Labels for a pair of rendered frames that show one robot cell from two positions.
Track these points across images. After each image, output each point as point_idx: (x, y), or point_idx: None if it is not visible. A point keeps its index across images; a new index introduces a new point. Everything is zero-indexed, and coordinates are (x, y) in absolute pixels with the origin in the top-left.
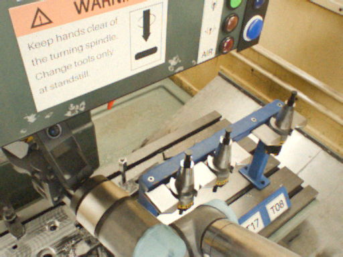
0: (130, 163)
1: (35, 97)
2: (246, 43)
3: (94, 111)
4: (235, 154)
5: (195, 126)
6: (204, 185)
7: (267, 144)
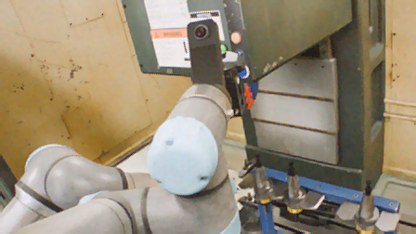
0: (335, 202)
1: (158, 59)
2: (241, 78)
3: (406, 183)
4: (309, 199)
5: (409, 220)
6: (268, 193)
7: (335, 213)
